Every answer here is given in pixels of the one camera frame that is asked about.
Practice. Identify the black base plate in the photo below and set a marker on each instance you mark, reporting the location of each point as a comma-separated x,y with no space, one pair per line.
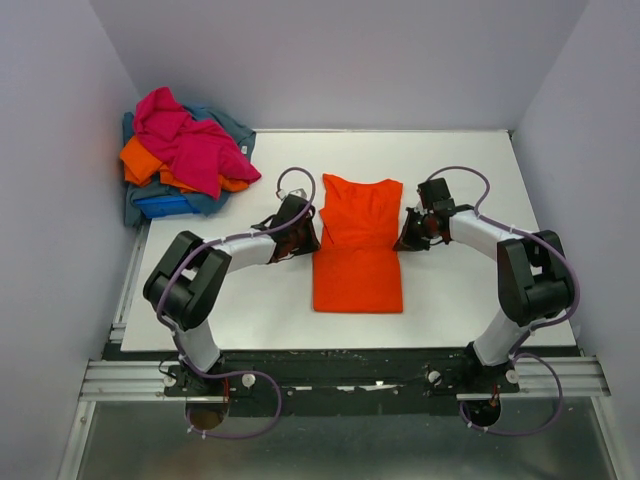
331,383

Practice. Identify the grey blue t shirt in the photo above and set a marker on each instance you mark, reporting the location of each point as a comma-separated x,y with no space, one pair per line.
242,135

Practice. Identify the orange t shirt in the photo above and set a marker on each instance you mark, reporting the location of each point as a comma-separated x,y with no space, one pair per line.
357,270
141,167

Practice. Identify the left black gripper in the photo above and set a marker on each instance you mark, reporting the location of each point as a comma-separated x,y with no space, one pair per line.
312,243

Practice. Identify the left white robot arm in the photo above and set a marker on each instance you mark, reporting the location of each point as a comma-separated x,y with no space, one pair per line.
186,282

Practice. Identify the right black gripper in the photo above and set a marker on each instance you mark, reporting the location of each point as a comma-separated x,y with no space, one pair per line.
407,241

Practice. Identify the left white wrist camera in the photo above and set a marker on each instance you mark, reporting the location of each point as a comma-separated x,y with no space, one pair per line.
299,192

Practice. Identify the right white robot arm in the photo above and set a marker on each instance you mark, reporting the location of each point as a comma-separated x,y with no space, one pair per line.
534,281

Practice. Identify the magenta t shirt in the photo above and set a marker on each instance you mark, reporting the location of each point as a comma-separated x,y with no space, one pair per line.
197,153

